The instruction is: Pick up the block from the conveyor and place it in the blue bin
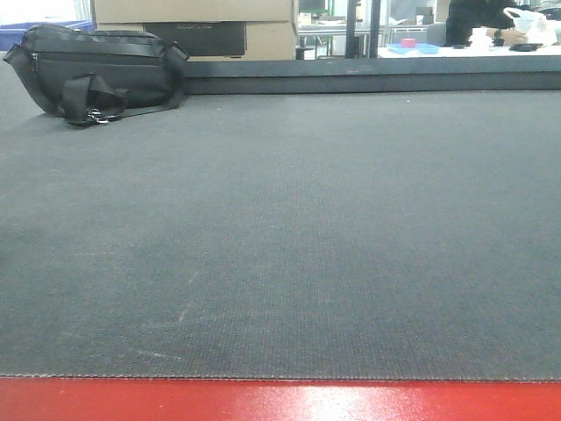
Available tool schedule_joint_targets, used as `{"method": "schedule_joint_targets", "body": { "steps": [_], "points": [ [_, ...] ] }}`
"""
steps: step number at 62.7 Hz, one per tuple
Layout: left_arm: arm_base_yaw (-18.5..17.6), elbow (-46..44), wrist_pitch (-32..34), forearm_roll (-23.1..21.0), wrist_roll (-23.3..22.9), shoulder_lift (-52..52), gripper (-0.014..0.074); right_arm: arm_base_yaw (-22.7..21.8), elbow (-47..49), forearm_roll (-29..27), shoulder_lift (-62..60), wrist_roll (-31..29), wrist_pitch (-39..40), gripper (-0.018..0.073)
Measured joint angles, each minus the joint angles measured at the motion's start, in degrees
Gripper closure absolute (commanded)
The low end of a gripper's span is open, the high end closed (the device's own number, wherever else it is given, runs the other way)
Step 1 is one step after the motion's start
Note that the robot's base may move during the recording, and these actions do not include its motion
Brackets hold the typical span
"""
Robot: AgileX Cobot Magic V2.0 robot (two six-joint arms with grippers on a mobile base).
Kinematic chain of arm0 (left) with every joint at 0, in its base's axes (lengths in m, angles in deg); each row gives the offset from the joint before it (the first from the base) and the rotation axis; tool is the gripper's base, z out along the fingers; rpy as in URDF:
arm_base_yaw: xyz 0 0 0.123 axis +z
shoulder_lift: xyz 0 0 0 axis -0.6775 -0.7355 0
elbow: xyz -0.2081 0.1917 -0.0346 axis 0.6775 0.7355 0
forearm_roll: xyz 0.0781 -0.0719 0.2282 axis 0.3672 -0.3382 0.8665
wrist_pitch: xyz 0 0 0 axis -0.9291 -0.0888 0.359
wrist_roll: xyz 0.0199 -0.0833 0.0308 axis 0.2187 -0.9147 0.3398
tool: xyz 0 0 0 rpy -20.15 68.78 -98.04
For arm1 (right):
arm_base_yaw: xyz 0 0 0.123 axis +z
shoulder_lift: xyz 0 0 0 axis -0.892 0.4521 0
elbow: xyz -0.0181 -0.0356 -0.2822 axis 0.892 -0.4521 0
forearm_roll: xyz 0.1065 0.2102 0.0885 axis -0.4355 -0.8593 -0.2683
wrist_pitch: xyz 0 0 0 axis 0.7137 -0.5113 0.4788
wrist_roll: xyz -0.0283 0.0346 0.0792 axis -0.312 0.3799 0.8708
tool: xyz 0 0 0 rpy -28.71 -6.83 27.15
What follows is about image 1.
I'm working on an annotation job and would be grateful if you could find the black conveyor side rail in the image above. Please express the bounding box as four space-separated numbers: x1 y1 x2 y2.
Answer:
183 55 560 96

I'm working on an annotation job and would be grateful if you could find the white plastic bag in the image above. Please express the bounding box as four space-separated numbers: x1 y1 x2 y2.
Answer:
503 7 558 46

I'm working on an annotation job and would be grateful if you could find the person in black clothing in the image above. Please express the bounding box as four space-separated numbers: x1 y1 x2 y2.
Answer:
444 0 528 46

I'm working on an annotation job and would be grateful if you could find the dark grey conveyor belt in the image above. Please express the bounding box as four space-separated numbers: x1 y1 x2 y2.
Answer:
1 65 560 381

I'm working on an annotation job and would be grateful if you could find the black vertical metal post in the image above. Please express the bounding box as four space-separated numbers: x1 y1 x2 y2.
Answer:
344 0 380 59

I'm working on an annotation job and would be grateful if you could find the small red block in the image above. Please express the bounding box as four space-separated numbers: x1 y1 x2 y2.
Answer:
401 38 416 48

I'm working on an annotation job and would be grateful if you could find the upper cardboard box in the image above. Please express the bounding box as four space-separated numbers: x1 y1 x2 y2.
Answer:
93 0 299 24

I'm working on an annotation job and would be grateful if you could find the light blue tray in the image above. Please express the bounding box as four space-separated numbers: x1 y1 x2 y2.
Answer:
387 43 440 55

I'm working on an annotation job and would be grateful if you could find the blue bin far left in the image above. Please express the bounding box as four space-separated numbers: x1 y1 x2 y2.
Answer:
0 20 95 52

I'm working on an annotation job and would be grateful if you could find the red conveyor front edge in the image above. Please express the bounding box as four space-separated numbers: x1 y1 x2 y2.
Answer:
1 378 560 420

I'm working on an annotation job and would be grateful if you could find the white background table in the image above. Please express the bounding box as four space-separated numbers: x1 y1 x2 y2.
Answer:
378 46 560 59

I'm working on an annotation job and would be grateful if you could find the black fabric shoulder bag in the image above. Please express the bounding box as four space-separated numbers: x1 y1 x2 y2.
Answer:
4 24 189 127

